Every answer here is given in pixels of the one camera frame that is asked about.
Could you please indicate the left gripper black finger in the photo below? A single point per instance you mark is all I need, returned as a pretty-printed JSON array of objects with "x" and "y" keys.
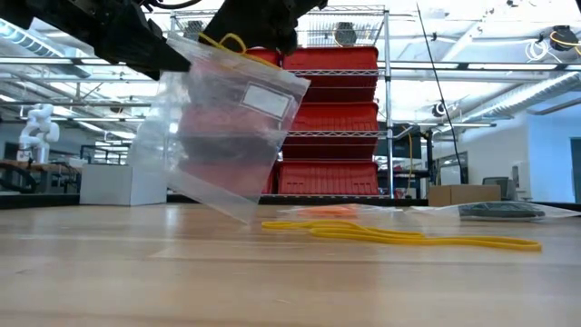
[{"x": 168, "y": 59}]

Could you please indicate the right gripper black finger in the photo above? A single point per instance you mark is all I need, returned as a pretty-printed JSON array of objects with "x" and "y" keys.
[
  {"x": 240, "y": 22},
  {"x": 283, "y": 38}
]

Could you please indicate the black rubber band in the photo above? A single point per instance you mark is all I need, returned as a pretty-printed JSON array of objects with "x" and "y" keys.
[
  {"x": 506, "y": 211},
  {"x": 476, "y": 212},
  {"x": 531, "y": 212}
]

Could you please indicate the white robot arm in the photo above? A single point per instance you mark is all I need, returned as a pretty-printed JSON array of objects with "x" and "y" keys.
[{"x": 38, "y": 131}]

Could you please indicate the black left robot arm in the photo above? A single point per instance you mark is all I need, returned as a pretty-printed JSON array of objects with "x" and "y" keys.
[{"x": 54, "y": 13}]

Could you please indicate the grey round object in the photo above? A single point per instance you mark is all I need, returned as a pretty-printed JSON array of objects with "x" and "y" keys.
[
  {"x": 346, "y": 34},
  {"x": 194, "y": 31}
]

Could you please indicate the white cardboard box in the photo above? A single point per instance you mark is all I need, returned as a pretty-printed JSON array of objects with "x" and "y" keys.
[{"x": 104, "y": 186}]

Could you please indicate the dark monitor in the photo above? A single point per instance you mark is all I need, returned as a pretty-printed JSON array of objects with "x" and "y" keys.
[{"x": 404, "y": 145}]

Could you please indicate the cluttered dark workbench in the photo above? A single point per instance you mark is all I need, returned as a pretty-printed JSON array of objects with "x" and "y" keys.
[{"x": 50, "y": 179}]

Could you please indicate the round ceiling device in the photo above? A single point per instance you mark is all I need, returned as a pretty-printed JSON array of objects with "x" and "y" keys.
[{"x": 438, "y": 110}]

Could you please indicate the framed whiteboard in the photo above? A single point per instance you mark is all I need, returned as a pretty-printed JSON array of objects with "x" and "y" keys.
[{"x": 451, "y": 175}]

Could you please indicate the brown cardboard box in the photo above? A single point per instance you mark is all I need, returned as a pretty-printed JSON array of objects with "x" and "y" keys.
[{"x": 463, "y": 195}]

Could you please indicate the grey chair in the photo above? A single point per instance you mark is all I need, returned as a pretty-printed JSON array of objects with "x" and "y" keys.
[{"x": 497, "y": 184}]

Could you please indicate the teal door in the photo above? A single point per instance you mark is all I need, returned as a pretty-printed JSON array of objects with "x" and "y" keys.
[{"x": 576, "y": 172}]

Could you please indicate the black post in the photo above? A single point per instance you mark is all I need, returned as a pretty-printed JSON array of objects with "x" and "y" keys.
[{"x": 429, "y": 172}]

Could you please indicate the white wall dispenser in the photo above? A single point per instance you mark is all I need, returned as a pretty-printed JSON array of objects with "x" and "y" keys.
[{"x": 517, "y": 175}]

